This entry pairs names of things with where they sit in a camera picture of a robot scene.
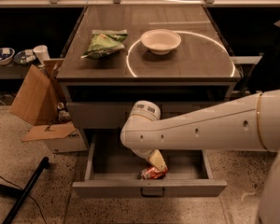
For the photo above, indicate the white paper cup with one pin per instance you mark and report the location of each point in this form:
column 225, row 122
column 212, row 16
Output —
column 41, row 52

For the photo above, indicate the green chip bag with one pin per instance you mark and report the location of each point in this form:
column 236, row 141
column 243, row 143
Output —
column 105, row 42

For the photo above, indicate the black stand leg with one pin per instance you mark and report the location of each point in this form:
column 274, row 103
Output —
column 20, row 194

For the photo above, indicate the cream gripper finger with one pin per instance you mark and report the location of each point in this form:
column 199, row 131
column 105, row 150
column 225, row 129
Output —
column 156, row 159

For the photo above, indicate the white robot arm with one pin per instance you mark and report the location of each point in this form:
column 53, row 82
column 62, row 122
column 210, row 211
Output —
column 249, row 123

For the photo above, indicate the blue patterned bowl left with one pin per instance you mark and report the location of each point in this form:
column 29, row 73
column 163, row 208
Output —
column 6, row 55

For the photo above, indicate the open cardboard box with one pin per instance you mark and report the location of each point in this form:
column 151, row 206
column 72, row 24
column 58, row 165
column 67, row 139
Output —
column 39, row 102

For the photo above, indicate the closed upper drawer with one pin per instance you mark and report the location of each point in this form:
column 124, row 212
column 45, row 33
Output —
column 112, row 115

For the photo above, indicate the white paper bowl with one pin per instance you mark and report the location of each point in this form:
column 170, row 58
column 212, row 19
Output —
column 160, row 41

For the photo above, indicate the open lower drawer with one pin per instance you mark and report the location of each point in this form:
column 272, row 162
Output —
column 113, row 171

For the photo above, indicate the grey drawer cabinet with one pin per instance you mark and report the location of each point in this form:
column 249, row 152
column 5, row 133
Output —
column 199, row 70

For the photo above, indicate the blue patterned bowl right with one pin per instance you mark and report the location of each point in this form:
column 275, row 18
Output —
column 25, row 57

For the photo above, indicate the black office chair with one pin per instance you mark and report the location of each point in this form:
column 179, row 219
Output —
column 265, row 76

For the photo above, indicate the blue patterned bowl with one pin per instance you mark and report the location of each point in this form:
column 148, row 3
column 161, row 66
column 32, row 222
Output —
column 25, row 57
column 6, row 55

